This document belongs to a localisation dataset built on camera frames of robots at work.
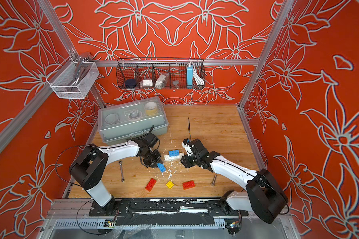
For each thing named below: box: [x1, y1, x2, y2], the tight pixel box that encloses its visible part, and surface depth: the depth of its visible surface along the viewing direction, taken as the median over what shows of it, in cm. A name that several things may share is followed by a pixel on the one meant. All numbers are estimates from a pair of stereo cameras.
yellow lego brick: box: [165, 180, 175, 190], surface depth 81 cm
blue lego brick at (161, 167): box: [156, 162, 167, 173], surface depth 87 cm
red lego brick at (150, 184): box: [144, 177, 157, 192], surface depth 81 cm
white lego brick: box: [163, 152, 185, 162], surface depth 92 cm
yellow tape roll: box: [145, 101, 158, 116], surface depth 97 cm
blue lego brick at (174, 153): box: [168, 149, 180, 157], surface depth 92 cm
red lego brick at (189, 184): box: [182, 180, 196, 191], surface depth 81 cm
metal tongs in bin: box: [67, 52, 94, 94], surface depth 86 cm
